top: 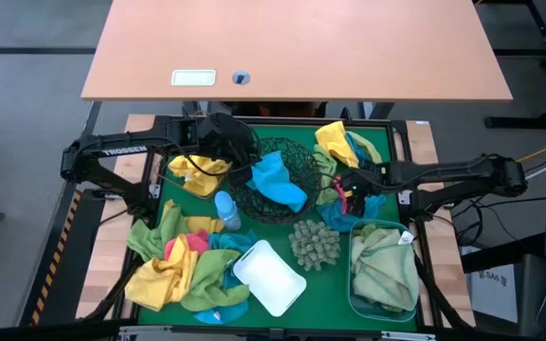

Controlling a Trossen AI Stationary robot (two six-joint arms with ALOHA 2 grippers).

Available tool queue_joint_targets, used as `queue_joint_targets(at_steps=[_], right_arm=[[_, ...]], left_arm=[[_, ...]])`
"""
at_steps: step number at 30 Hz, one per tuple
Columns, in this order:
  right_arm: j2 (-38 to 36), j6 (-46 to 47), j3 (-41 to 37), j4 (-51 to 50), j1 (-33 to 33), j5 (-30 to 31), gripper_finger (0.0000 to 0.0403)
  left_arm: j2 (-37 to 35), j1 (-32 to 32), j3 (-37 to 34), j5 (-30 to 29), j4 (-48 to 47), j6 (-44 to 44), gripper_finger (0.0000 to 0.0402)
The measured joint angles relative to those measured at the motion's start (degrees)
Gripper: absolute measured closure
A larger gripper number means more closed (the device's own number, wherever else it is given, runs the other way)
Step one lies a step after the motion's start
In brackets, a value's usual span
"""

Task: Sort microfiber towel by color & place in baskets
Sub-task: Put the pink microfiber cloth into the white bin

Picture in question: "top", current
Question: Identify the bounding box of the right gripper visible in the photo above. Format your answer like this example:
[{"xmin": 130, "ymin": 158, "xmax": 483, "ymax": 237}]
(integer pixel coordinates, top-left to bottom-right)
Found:
[{"xmin": 339, "ymin": 163, "xmax": 391, "ymax": 218}]

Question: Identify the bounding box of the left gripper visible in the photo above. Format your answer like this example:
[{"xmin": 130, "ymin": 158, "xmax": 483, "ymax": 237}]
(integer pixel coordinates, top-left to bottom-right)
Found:
[{"xmin": 195, "ymin": 112, "xmax": 259, "ymax": 188}]

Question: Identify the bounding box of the pink microfiber towel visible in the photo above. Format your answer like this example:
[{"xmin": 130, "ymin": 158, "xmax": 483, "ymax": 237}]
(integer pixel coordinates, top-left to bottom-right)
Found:
[
  {"xmin": 162, "ymin": 228, "xmax": 211, "ymax": 261},
  {"xmin": 332, "ymin": 174, "xmax": 353, "ymax": 217}
]

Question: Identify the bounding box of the light green microfiber towel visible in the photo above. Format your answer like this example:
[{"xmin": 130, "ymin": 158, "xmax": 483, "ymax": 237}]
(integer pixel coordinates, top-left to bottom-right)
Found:
[
  {"xmin": 350, "ymin": 223, "xmax": 420, "ymax": 314},
  {"xmin": 312, "ymin": 143, "xmax": 339, "ymax": 206}
]

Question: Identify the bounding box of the light blue spray bottle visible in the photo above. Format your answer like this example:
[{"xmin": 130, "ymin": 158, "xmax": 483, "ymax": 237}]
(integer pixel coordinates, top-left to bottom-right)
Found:
[{"xmin": 213, "ymin": 189, "xmax": 243, "ymax": 232}]

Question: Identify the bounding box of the pale green succulent decoration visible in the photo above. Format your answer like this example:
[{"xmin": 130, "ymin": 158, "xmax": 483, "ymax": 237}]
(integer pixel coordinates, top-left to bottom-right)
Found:
[{"xmin": 287, "ymin": 219, "xmax": 342, "ymax": 273}]

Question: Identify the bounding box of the dark woven wicker basket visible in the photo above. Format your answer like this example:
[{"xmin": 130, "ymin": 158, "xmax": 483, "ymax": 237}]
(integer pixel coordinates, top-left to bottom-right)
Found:
[{"xmin": 227, "ymin": 136, "xmax": 324, "ymax": 226}]

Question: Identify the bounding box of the white translucent plastic bin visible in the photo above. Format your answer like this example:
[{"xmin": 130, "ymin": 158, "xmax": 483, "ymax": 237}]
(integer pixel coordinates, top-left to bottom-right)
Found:
[{"xmin": 232, "ymin": 239, "xmax": 308, "ymax": 318}]

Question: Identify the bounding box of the teal plastic basket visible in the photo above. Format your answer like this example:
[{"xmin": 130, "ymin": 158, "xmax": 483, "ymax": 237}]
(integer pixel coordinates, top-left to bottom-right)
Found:
[{"xmin": 347, "ymin": 218, "xmax": 420, "ymax": 324}]

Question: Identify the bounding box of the light wooden desk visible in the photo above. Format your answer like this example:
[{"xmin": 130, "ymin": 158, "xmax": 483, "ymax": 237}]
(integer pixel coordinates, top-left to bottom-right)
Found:
[{"xmin": 81, "ymin": 0, "xmax": 515, "ymax": 104}]

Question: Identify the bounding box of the white cardboard box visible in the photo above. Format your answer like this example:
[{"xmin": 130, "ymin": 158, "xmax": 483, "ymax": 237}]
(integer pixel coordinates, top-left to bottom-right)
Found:
[{"xmin": 462, "ymin": 245, "xmax": 523, "ymax": 326}]

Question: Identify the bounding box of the black hazard-striped floor plate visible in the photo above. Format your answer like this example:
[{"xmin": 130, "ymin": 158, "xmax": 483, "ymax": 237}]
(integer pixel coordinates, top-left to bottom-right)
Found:
[{"xmin": 19, "ymin": 187, "xmax": 108, "ymax": 328}]

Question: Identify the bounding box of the black aluminium table frame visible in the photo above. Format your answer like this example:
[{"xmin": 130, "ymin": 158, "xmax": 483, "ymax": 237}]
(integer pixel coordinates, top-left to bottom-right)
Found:
[{"xmin": 111, "ymin": 113, "xmax": 445, "ymax": 341}]

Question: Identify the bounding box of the bronze wire basket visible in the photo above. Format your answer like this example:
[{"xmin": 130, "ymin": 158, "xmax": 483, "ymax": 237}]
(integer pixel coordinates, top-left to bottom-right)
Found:
[{"xmin": 156, "ymin": 113, "xmax": 236, "ymax": 203}]

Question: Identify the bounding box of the white desk cable cover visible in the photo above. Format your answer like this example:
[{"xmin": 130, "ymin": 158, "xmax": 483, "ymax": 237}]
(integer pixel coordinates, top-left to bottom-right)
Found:
[{"xmin": 171, "ymin": 68, "xmax": 218, "ymax": 88}]

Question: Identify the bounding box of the black floor cable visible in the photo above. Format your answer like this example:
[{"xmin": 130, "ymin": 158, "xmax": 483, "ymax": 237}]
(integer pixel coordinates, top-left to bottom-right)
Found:
[{"xmin": 443, "ymin": 193, "xmax": 546, "ymax": 247}]

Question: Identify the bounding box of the yellow floor cable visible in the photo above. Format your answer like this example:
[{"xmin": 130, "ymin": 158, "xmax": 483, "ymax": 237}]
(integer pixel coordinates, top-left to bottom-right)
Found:
[{"xmin": 514, "ymin": 145, "xmax": 546, "ymax": 165}]

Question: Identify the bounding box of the black desk leg frame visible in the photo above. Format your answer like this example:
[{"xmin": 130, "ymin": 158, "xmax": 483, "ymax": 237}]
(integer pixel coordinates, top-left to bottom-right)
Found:
[{"xmin": 483, "ymin": 0, "xmax": 546, "ymax": 132}]

